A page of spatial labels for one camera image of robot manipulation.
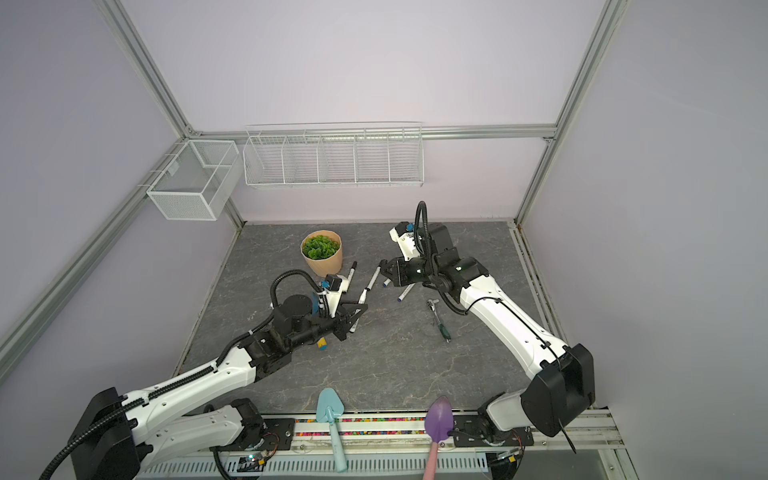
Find green artificial plant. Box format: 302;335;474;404
302;235;341;261

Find white mesh wall basket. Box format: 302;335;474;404
147;140;244;221

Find purple garden trowel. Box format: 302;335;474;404
422;396;454;480

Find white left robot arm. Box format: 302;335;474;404
40;269;368;479

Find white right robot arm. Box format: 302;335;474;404
380;221;596;437

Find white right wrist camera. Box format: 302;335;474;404
389;221;421;261

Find white wire wall shelf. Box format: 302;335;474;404
243;122;425;188

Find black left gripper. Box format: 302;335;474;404
289;299;366;352

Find teal garden trowel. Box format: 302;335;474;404
316;388;348;473

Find beige faceted plant pot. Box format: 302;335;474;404
300;230;343;277

